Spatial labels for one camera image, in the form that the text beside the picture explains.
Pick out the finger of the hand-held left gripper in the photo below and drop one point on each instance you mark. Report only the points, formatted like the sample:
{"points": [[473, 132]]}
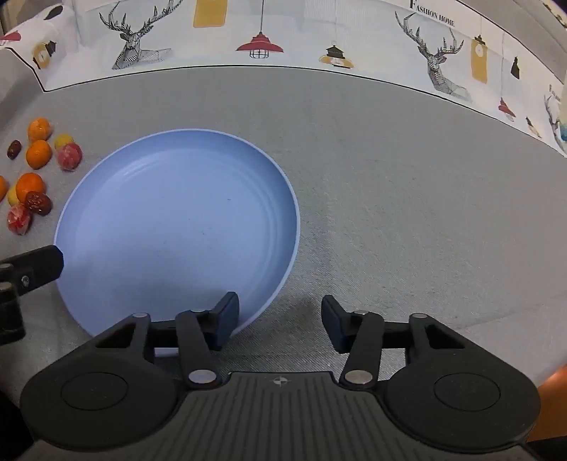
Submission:
{"points": [[40, 265]]}

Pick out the small orange tangerine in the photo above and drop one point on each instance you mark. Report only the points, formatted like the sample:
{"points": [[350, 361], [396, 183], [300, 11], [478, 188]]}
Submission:
{"points": [[40, 129], [30, 186], [38, 154], [2, 188]]}

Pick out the dark red jujube date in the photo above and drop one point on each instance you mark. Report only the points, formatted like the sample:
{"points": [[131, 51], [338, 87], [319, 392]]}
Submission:
{"points": [[37, 203], [14, 149]]}

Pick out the red lychee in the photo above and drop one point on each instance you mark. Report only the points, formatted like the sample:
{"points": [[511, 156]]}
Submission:
{"points": [[69, 157], [18, 219]]}

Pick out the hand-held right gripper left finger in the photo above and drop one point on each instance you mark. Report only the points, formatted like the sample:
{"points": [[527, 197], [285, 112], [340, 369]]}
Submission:
{"points": [[228, 320]]}

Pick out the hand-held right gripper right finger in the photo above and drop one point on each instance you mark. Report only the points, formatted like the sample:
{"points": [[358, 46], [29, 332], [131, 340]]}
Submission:
{"points": [[332, 324]]}

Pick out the small yellow plum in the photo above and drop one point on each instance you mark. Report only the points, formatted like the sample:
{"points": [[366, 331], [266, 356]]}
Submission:
{"points": [[63, 141], [12, 196]]}

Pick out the blue round plate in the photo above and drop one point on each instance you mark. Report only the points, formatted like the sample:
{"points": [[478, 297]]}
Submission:
{"points": [[177, 230]]}

